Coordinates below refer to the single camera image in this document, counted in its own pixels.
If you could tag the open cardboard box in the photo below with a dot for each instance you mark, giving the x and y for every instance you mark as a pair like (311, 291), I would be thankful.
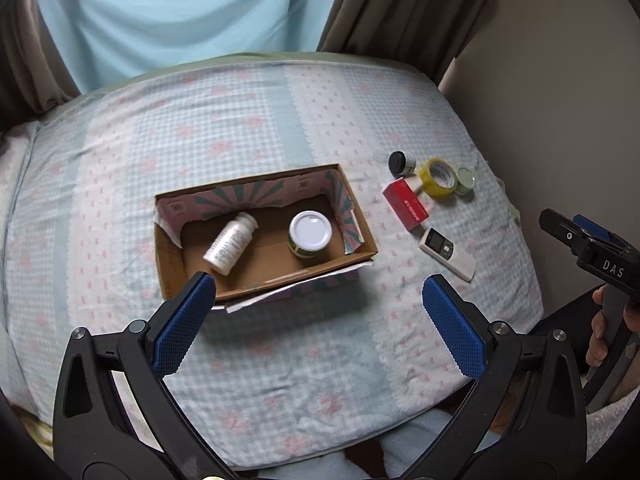
(187, 221)

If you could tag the white remote control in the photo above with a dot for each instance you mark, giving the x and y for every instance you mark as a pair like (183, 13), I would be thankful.
(451, 256)

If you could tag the white-lidded jar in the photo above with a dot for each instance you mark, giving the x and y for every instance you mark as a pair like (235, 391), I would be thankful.
(309, 233)

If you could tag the brown curtain left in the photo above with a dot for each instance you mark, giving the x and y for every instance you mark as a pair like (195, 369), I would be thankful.
(34, 78)

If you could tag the yellow tape roll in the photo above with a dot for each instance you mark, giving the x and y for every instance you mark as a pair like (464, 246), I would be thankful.
(438, 178)

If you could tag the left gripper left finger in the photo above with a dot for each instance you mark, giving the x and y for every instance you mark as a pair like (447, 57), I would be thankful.
(114, 417)

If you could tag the checkered floral bedsheet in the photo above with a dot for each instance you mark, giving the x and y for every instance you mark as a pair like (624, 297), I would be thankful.
(307, 374)

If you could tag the black-lidded white cream jar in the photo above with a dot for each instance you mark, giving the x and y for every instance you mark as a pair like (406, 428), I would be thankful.
(401, 163)

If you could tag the green-lidded small jar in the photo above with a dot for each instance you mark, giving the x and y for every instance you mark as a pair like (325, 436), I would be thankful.
(466, 181)

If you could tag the white pill bottle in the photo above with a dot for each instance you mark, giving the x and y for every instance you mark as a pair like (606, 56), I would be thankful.
(228, 247)

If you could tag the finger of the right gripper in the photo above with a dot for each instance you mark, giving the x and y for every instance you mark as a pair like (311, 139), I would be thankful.
(592, 228)
(565, 231)

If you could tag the red cardboard box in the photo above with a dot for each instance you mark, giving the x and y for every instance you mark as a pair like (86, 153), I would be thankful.
(409, 210)

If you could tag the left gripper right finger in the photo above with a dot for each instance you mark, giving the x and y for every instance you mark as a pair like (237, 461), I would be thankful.
(524, 417)

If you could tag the light blue sheer curtain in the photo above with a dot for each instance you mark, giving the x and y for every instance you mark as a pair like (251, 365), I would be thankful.
(105, 41)

